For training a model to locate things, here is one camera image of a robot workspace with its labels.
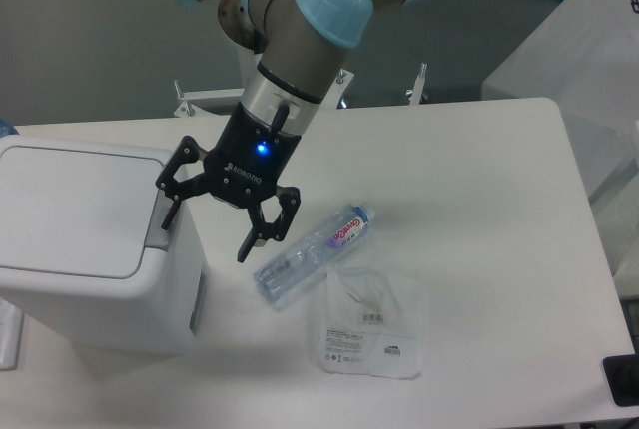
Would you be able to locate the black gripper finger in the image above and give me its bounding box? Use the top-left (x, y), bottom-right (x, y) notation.
top-left (237, 186), bottom-right (301, 263)
top-left (154, 135), bottom-right (213, 231)

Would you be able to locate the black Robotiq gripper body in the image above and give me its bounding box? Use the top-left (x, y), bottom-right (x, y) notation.
top-left (203, 104), bottom-right (301, 209)

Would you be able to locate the white push-lid trash can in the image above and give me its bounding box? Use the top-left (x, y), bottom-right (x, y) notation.
top-left (1, 135), bottom-right (207, 354)

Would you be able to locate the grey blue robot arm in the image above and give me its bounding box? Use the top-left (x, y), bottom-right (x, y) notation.
top-left (156, 0), bottom-right (414, 259)

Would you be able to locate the clear plastic water bottle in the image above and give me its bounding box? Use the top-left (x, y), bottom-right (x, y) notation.
top-left (254, 203), bottom-right (376, 304)

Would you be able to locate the clear plastic packaging bag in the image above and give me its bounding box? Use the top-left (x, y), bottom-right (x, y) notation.
top-left (318, 266), bottom-right (424, 380)

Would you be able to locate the white side table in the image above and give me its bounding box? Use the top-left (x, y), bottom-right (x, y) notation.
top-left (481, 0), bottom-right (638, 286)

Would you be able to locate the black device at table edge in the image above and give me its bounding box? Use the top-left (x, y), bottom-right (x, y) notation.
top-left (603, 354), bottom-right (638, 407)

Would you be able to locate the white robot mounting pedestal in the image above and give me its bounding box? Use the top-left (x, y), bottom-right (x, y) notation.
top-left (172, 0), bottom-right (428, 119)

